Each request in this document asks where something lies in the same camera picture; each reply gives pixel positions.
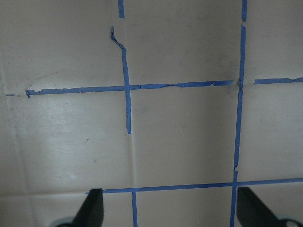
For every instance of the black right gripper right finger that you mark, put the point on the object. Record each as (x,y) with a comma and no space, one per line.
(252,212)

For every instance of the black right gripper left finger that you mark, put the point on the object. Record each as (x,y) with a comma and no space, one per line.
(91,213)

